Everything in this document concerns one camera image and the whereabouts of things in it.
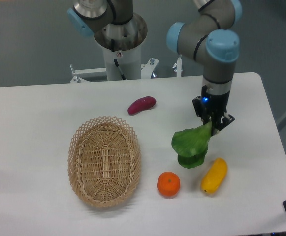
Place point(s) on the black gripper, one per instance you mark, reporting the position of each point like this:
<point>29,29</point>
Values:
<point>212,108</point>

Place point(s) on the green bok choy toy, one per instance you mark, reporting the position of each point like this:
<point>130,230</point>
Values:
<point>191,145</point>

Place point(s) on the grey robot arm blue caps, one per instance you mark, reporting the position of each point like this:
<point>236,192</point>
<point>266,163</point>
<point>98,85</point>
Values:
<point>208,41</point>

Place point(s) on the yellow mango toy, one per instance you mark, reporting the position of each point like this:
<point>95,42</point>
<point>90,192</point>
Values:
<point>214,177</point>

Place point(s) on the purple sweet potato toy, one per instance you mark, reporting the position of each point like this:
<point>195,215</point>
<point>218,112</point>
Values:
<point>141,104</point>

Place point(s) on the orange tangerine toy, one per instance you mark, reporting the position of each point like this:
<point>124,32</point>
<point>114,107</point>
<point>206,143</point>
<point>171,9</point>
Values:
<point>168,184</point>

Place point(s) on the woven wicker basket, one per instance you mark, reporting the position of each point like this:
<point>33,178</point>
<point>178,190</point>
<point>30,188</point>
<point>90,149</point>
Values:
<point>104,162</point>

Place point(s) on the white base frame with bolts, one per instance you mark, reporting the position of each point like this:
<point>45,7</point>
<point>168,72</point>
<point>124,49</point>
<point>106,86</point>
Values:
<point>147,71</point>

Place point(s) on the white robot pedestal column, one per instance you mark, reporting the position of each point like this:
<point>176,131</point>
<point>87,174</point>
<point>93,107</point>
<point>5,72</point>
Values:
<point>120,62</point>

